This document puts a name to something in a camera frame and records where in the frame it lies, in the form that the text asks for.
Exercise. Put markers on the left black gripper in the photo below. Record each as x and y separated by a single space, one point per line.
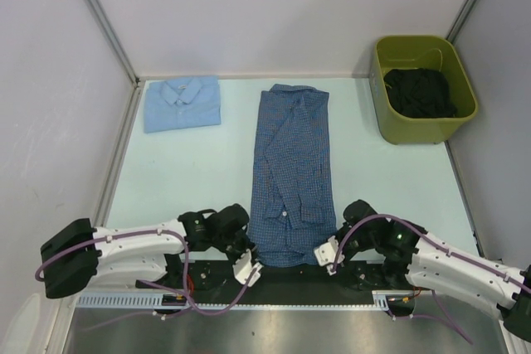
247 244

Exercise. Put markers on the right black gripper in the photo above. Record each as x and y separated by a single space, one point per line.
348 256

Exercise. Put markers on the blue checkered long sleeve shirt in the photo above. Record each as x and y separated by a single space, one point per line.
292 205

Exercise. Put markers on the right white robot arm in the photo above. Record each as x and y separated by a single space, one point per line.
425 261

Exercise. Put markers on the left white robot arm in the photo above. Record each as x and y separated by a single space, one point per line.
81 255

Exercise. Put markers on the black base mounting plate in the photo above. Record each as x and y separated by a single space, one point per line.
211 284

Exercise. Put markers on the light blue folded shirt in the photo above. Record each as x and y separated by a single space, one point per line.
182 103

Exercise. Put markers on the olive green plastic bin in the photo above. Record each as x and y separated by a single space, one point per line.
406 52

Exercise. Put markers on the black clothes in bin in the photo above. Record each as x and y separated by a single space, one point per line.
419 93

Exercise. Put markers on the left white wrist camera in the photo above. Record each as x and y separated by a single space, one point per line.
247 269

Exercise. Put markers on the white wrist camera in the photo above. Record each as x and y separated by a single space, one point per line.
247 269
329 256

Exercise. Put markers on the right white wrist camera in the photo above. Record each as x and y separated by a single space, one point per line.
329 256

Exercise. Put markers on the white slotted cable duct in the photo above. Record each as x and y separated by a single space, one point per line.
120 300

